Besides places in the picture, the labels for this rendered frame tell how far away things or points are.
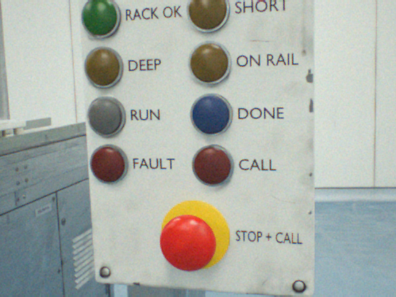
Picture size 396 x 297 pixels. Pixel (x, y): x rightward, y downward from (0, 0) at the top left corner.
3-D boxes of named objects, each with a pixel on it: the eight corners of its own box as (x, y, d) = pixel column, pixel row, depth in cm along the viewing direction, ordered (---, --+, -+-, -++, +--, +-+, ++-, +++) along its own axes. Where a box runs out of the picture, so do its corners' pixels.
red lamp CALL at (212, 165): (230, 186, 37) (229, 147, 36) (192, 185, 37) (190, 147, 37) (232, 184, 37) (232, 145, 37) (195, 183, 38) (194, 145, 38)
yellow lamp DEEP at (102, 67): (118, 86, 38) (117, 47, 37) (83, 86, 38) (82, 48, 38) (123, 85, 39) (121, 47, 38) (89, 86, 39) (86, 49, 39)
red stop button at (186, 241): (213, 276, 36) (211, 219, 35) (157, 273, 37) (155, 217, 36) (227, 255, 40) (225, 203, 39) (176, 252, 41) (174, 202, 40)
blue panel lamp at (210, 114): (229, 135, 36) (228, 94, 36) (190, 135, 37) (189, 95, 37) (231, 133, 37) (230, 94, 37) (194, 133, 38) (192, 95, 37)
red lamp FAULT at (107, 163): (124, 183, 39) (121, 147, 38) (90, 183, 40) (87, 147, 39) (128, 182, 40) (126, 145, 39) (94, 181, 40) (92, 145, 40)
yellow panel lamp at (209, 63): (228, 82, 36) (227, 40, 35) (189, 83, 36) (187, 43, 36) (230, 82, 36) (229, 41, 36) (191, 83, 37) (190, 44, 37)
